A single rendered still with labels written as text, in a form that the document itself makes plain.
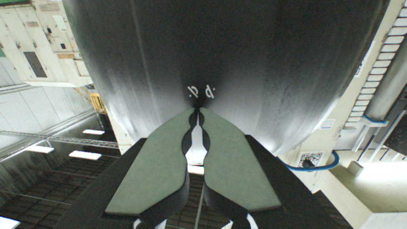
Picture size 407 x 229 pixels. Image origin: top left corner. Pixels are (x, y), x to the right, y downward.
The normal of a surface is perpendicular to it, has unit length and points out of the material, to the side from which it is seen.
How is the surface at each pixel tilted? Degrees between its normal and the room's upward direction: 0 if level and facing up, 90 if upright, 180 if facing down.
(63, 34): 90
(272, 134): 70
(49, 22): 90
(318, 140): 90
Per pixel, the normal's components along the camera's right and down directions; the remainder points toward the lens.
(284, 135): 0.03, 0.71
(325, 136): 0.02, 0.44
